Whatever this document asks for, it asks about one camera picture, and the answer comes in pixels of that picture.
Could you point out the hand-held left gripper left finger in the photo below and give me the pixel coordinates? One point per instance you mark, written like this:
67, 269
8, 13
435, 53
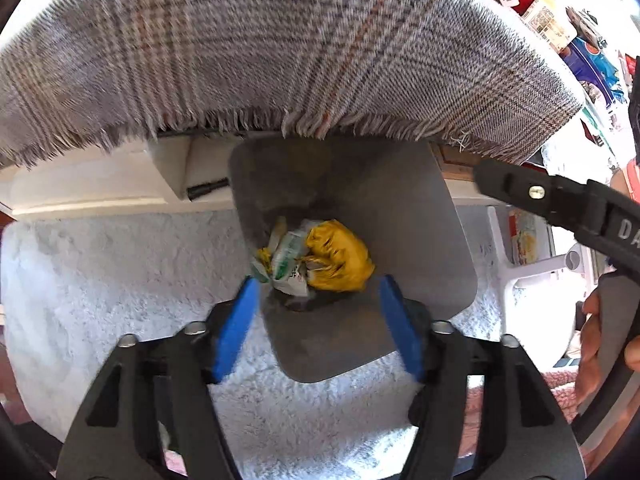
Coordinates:
235, 330

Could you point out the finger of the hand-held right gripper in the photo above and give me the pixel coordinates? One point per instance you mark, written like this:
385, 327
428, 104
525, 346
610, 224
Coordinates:
530, 190

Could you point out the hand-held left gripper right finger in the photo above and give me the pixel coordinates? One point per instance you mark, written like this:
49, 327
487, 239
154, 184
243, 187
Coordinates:
400, 330

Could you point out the white green wrapper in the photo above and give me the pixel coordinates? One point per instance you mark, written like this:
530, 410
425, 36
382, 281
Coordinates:
287, 260

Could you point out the yellow wrapper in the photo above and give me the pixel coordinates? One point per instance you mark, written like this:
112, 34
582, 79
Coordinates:
340, 255

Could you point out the grey trash bin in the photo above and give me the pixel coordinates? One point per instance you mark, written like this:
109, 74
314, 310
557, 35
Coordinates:
400, 200

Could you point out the person's right hand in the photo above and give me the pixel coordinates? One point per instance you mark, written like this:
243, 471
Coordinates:
589, 345

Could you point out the white chair base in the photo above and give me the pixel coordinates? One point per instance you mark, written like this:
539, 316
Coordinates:
530, 272

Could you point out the white fluffy rug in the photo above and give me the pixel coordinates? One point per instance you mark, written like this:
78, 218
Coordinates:
125, 285

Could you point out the blue printed box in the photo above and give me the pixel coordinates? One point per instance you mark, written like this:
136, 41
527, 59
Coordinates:
595, 67

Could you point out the black tube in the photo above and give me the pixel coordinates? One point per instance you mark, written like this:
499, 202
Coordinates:
205, 190

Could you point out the plaid tablecloth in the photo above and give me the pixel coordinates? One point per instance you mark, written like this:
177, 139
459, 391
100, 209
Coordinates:
300, 50

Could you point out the white table frame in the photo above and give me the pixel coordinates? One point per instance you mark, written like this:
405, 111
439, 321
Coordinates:
75, 185

